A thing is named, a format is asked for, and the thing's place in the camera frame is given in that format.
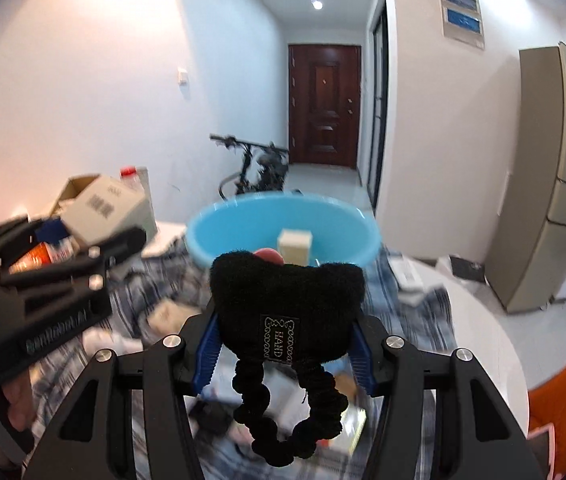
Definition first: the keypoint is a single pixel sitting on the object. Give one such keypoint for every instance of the open cardboard box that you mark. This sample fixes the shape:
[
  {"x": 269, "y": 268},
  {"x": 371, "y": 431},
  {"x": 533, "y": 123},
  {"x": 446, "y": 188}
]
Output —
[{"x": 72, "y": 189}]

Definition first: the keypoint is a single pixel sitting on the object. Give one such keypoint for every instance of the beige refrigerator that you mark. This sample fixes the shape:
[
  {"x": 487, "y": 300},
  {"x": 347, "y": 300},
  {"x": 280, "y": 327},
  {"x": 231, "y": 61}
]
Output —
[{"x": 527, "y": 258}]

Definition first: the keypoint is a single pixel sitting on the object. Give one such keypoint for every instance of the black folding e-bike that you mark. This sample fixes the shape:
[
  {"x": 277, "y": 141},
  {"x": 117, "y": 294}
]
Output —
[{"x": 264, "y": 167}]

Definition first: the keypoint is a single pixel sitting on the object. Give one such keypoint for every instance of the strawberry milk bottle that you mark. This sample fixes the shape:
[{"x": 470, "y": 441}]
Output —
[{"x": 138, "y": 179}]

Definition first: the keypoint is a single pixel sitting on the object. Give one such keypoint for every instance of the blue plaid cloth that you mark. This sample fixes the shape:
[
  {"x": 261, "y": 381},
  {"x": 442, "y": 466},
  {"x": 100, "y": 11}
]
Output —
[{"x": 173, "y": 275}]

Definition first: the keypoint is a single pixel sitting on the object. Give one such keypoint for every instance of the red snack bag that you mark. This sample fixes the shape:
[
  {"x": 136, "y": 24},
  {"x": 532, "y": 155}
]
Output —
[{"x": 44, "y": 254}]

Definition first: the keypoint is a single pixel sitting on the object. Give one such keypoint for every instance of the white square box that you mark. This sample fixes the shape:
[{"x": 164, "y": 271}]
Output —
[{"x": 106, "y": 207}]

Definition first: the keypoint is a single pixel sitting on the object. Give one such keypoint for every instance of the white paper with QR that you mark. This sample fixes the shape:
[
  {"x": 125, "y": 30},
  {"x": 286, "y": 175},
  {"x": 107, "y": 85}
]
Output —
[{"x": 411, "y": 288}]

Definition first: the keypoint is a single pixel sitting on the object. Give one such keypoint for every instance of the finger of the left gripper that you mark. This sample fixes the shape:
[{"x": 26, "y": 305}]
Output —
[
  {"x": 18, "y": 236},
  {"x": 96, "y": 259}
]

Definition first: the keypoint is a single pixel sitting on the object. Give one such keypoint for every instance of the wall light switch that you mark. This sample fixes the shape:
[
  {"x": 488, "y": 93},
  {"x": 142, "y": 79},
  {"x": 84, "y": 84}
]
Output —
[{"x": 183, "y": 78}]

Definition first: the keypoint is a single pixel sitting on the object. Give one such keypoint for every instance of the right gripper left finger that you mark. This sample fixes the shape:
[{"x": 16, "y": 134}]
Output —
[{"x": 90, "y": 436}]

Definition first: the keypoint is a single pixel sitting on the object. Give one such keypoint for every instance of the wall electrical panel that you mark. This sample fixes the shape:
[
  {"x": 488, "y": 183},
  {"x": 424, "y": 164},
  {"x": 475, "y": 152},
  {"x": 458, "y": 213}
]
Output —
[{"x": 462, "y": 21}]

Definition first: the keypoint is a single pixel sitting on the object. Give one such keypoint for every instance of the blue plastic basin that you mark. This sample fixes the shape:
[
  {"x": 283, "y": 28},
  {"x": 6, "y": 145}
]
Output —
[{"x": 340, "y": 232}]

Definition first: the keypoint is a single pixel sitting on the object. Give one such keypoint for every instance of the black fuzzy hair scrunchie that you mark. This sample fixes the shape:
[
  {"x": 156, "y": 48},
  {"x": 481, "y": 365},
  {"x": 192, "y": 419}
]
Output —
[{"x": 298, "y": 316}]

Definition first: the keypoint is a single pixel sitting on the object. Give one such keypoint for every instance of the white box with barcode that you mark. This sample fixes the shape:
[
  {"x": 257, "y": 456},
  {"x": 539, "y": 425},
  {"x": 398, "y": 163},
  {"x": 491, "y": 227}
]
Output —
[{"x": 294, "y": 246}]

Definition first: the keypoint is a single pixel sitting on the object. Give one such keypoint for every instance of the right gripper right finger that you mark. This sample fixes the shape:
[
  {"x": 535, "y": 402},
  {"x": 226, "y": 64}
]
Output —
[{"x": 476, "y": 434}]

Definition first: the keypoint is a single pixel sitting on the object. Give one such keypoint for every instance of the dark wooden door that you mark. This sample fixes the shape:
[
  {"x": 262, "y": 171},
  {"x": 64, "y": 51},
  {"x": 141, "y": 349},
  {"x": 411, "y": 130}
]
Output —
[{"x": 324, "y": 104}]

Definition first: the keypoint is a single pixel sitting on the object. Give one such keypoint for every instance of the white floor box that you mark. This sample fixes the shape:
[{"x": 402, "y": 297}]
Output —
[{"x": 463, "y": 269}]

